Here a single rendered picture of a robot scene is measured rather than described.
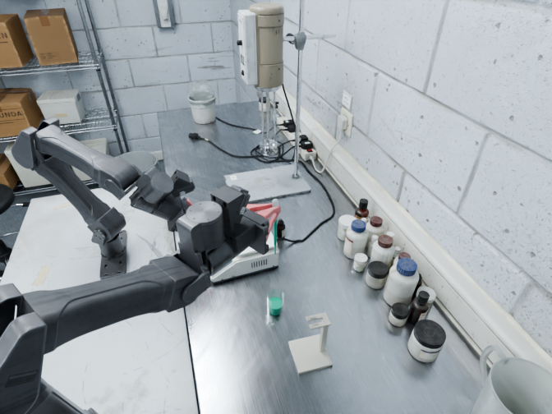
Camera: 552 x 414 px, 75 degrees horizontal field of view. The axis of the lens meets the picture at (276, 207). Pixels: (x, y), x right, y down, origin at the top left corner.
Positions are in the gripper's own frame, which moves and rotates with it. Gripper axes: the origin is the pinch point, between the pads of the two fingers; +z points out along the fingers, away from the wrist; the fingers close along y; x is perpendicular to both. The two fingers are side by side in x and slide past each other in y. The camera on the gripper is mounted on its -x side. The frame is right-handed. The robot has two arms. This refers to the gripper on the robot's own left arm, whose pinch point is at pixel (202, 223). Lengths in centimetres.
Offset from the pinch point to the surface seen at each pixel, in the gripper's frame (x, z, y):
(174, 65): 7, 25, 234
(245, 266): 1.0, 12.5, -11.8
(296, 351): 0.3, 18.5, -38.4
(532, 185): -58, 28, -42
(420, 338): -21, 34, -47
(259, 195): -5.8, 25.8, 23.9
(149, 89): 36, 18, 235
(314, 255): -9.7, 31.9, -10.2
